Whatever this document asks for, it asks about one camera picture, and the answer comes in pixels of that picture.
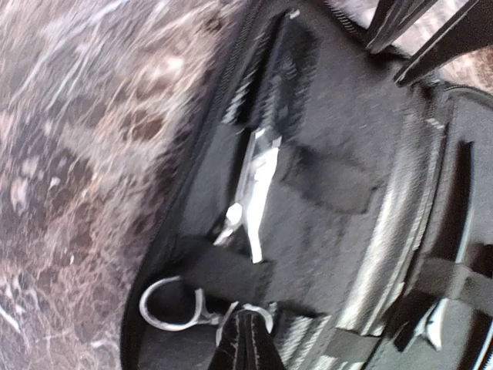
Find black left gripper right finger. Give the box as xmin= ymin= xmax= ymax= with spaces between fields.
xmin=364 ymin=0 xmax=493 ymax=86

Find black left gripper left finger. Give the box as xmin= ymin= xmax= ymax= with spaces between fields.
xmin=208 ymin=310 xmax=284 ymax=370

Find silver scissors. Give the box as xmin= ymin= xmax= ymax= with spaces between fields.
xmin=139 ymin=128 xmax=282 ymax=335

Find black zippered tool case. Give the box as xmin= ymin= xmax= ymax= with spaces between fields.
xmin=120 ymin=1 xmax=492 ymax=369

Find black hair clip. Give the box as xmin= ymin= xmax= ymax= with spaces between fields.
xmin=424 ymin=142 xmax=476 ymax=352

